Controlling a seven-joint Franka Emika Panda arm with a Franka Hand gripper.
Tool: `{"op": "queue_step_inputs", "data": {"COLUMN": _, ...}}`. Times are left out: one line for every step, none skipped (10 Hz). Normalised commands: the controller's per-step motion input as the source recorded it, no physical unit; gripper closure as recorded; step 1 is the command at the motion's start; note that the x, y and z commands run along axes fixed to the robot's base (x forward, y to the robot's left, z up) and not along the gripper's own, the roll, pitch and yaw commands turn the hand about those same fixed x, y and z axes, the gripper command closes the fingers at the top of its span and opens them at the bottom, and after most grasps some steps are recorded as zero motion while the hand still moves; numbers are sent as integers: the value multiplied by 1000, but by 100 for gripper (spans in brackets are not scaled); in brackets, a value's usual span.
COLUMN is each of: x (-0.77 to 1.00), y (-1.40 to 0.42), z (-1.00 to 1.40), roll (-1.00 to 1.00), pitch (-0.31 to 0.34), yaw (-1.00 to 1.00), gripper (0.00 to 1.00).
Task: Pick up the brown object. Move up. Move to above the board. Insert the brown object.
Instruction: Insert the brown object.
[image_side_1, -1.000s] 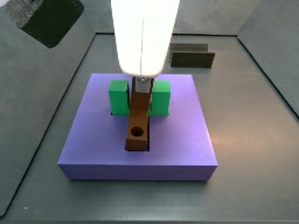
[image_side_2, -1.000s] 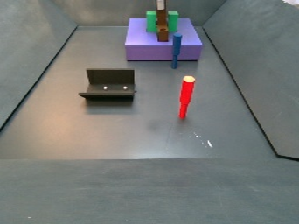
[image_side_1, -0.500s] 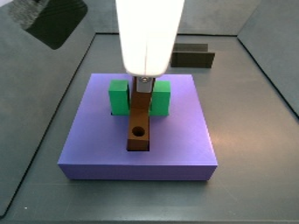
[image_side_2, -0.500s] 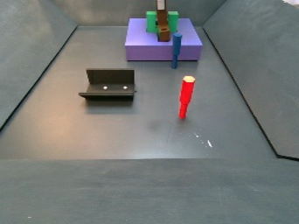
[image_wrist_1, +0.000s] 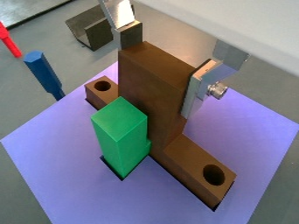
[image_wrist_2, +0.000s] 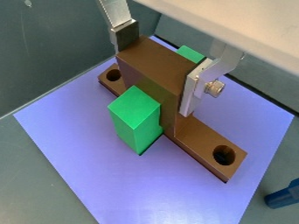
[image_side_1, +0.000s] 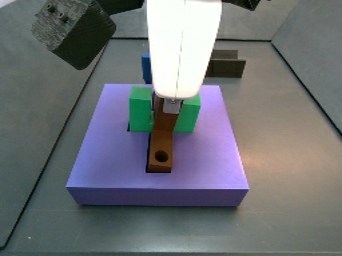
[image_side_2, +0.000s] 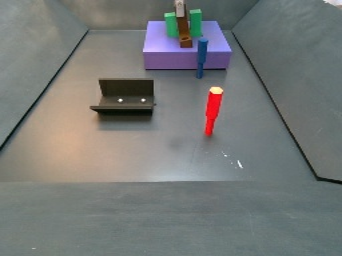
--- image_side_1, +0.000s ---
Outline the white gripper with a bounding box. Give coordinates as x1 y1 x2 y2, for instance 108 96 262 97
146 0 222 114

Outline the brown T-shaped block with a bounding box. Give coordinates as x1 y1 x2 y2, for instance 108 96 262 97
147 96 178 173

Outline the purple board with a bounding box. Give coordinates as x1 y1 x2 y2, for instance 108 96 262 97
67 84 248 206

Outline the green block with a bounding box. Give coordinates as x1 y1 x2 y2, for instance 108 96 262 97
129 86 200 132

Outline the blue block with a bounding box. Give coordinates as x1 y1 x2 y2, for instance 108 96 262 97
142 52 152 84

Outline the black angle bracket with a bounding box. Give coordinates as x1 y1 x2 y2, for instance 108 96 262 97
206 50 246 78

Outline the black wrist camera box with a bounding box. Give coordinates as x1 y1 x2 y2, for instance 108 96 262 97
31 0 116 70

